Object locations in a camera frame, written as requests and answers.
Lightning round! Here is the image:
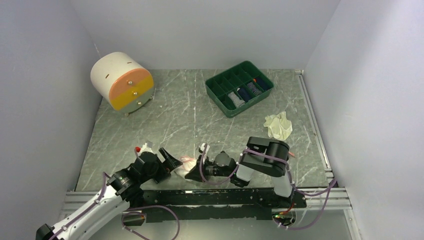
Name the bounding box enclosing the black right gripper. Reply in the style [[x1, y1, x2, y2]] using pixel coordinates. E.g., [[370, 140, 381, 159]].
[[185, 155, 232, 184]]

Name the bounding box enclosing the white pink-trimmed underwear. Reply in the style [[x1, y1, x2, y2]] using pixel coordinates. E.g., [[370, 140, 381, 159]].
[[174, 156, 197, 179]]

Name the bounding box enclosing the green compartment organizer tray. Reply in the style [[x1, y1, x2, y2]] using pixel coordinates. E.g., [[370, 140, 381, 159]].
[[205, 60, 275, 118]]

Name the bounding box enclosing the cream cloth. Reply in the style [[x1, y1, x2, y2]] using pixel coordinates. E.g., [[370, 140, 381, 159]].
[[263, 111, 293, 141]]

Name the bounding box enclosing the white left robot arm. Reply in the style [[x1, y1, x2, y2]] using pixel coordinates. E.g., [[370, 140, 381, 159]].
[[35, 147, 183, 240]]

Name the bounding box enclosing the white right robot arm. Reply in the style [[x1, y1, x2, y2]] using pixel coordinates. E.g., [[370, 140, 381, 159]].
[[180, 136, 294, 208]]

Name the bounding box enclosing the grey striped rolled sock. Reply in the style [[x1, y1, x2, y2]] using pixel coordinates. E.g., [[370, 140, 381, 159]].
[[228, 91, 245, 108]]

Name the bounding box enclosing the dark navy rolled sock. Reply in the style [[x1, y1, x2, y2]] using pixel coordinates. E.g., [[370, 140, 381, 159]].
[[237, 87, 252, 103]]

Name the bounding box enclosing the round white drawer cabinet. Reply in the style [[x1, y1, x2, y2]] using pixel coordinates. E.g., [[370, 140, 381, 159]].
[[90, 52, 155, 116]]

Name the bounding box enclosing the blue striped rolled sock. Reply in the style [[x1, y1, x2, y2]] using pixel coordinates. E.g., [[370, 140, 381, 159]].
[[246, 81, 262, 96]]

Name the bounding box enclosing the navy orange rolled sock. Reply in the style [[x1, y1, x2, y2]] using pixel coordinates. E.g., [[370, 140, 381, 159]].
[[253, 77, 270, 92]]

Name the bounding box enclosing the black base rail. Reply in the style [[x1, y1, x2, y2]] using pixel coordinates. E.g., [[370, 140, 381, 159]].
[[129, 187, 307, 223]]

